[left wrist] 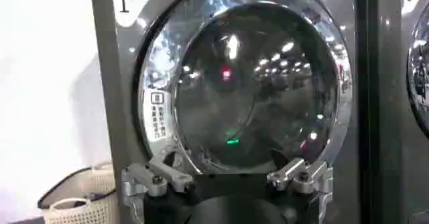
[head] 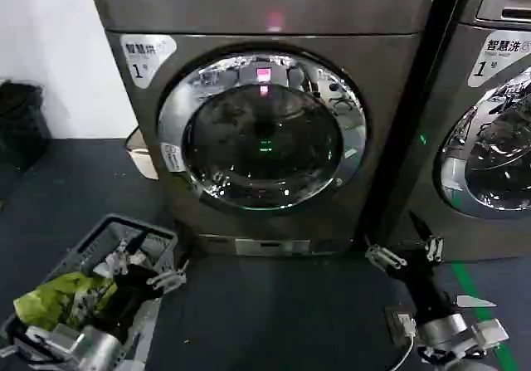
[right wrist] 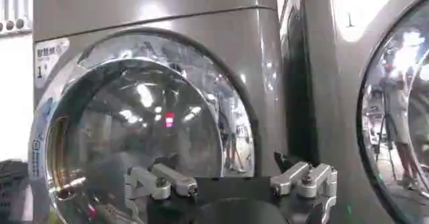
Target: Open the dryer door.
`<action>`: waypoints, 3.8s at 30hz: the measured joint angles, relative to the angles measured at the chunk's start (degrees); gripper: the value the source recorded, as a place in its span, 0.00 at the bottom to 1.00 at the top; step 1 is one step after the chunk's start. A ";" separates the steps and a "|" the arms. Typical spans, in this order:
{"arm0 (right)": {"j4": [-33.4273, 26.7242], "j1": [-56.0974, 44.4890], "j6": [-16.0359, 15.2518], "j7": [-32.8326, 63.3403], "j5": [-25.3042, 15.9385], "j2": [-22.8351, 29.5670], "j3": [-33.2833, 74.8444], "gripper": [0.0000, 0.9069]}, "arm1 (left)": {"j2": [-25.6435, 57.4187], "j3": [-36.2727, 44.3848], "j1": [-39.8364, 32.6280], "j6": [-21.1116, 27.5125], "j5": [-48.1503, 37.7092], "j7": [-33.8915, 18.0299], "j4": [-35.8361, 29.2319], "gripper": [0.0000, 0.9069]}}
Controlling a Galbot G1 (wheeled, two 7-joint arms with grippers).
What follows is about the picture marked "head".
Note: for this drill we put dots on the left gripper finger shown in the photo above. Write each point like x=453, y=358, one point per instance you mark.
x=118, y=259
x=166, y=279

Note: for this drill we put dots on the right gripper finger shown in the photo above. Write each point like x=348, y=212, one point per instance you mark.
x=383, y=257
x=433, y=248

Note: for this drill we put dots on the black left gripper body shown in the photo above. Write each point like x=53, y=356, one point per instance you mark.
x=124, y=292

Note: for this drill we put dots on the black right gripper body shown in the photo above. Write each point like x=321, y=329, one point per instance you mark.
x=419, y=279

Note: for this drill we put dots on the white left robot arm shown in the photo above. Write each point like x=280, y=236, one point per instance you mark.
x=95, y=348

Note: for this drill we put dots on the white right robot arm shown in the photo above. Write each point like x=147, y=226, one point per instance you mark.
x=446, y=333

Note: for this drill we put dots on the white garment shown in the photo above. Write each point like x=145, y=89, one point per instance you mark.
x=138, y=259

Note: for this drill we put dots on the grey plastic laundry basket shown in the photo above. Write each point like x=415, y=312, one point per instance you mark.
x=103, y=230

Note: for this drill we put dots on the grey floor power socket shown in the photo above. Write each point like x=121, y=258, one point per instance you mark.
x=399, y=321

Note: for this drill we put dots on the white floor tape marker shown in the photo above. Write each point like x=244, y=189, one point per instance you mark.
x=475, y=301

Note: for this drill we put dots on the green floor tape strip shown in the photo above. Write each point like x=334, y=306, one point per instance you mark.
x=481, y=309

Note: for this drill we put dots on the yellow-green garment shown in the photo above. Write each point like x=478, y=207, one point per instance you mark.
x=54, y=296

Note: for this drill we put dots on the grey dryer with drawer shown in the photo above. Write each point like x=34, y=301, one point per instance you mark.
x=477, y=172

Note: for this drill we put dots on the round glass dryer door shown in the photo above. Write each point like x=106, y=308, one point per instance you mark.
x=265, y=138
x=498, y=167

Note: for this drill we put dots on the beige box behind dryer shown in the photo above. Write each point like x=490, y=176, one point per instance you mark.
x=139, y=155

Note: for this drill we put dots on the silver dryer base panel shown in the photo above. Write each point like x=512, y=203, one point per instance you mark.
x=269, y=246

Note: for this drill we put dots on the small white door sticker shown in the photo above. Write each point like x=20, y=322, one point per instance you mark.
x=171, y=156

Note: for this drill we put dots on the black waste bin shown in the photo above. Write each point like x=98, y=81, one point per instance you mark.
x=20, y=126

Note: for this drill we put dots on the white number label sticker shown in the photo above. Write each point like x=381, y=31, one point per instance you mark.
x=141, y=61
x=493, y=61

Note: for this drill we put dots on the grey dryer numbered one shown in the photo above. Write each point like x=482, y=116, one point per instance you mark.
x=265, y=10

